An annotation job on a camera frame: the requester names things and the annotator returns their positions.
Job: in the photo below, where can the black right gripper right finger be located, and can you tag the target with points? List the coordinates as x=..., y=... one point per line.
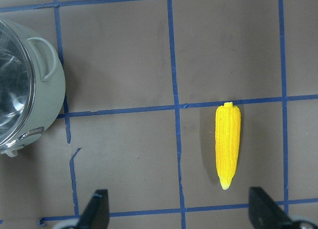
x=264, y=213

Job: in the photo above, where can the glass pot lid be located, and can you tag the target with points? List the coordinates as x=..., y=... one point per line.
x=16, y=82

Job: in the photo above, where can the yellow corn cob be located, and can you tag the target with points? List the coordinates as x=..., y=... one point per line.
x=227, y=141

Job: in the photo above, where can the pale green electric pot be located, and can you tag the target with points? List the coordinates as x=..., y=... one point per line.
x=49, y=90

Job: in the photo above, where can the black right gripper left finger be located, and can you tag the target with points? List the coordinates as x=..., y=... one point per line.
x=96, y=213

